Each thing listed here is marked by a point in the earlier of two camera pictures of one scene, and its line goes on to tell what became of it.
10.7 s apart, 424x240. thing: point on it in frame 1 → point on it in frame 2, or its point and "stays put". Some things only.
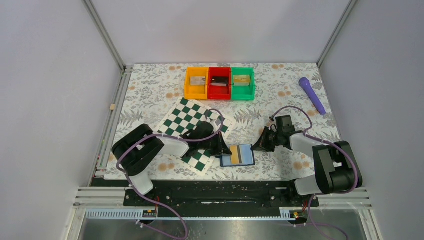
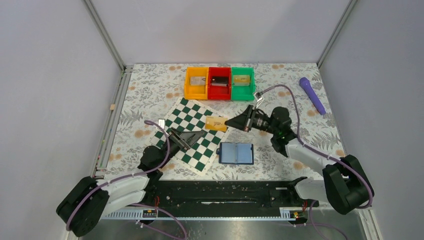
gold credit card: [234, 156] → [216, 123]
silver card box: [197, 80] stays put
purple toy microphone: [305, 83] stays put
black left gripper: [216, 145] → [178, 139]
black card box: [221, 81] stays put
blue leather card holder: [242, 155] stays put
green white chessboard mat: [184, 116] stays put
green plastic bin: [243, 93] stays put
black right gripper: [267, 138] → [249, 118]
